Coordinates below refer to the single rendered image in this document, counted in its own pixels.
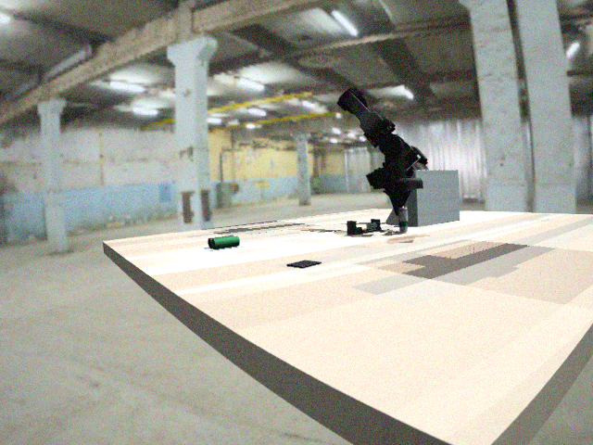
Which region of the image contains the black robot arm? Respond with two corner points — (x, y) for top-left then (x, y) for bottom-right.
(337, 86), (430, 186)

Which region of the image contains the grey cylindrical battery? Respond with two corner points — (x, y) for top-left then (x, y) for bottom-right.
(398, 207), (408, 233)

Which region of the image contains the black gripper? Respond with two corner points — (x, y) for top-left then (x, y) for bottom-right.
(373, 158), (423, 216)

